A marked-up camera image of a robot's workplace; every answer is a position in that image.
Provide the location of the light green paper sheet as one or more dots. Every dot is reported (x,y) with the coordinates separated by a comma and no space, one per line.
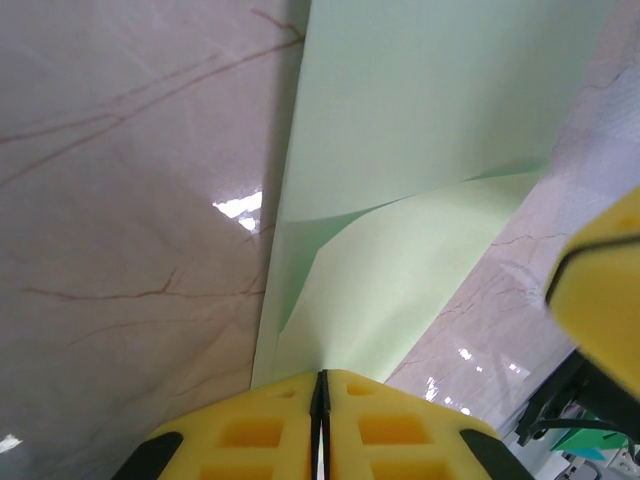
(400,150)

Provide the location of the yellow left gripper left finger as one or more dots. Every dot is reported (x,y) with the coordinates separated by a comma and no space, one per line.
(250,440)

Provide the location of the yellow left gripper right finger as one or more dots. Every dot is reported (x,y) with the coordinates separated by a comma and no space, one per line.
(400,440)

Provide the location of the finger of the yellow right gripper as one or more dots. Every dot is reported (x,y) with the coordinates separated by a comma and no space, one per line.
(605,290)

